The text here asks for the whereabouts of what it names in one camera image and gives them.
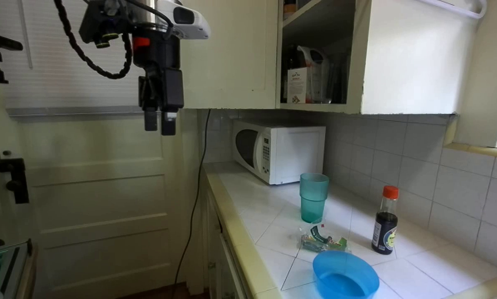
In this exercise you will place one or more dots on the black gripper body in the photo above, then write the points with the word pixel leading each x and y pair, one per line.
pixel 161 84

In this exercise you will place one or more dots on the blue plastic bowl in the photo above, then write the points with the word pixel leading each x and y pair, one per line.
pixel 344 276

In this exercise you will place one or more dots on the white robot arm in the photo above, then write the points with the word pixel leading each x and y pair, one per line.
pixel 148 14

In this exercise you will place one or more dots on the cream cabinet door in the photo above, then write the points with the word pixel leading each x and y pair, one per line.
pixel 231 60

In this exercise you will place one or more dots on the cream base cabinet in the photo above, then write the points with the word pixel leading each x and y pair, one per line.
pixel 224 271

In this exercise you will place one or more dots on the white panel door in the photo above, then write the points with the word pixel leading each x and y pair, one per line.
pixel 103 210

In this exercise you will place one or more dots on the white microwave oven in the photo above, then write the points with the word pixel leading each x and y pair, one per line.
pixel 291 155

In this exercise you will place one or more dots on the white labelled box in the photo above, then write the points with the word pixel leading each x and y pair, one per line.
pixel 298 85

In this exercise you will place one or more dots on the teal plastic cup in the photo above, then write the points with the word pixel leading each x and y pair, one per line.
pixel 314 200

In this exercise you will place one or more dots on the crushed clear plastic wrapper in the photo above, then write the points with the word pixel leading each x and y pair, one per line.
pixel 319 241

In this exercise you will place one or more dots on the soy sauce bottle red cap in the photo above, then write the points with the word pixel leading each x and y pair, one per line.
pixel 384 227

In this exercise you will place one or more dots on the white curved bar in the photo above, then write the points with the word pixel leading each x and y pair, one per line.
pixel 469 9

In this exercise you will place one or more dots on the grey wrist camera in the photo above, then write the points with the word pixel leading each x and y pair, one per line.
pixel 189 22

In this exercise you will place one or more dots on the black bracket mount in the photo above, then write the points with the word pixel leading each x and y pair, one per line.
pixel 17 183

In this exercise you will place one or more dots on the dark screen grey frame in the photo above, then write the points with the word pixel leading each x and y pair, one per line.
pixel 8 268

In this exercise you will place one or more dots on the cream wall cabinet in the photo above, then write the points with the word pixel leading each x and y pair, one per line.
pixel 414 60

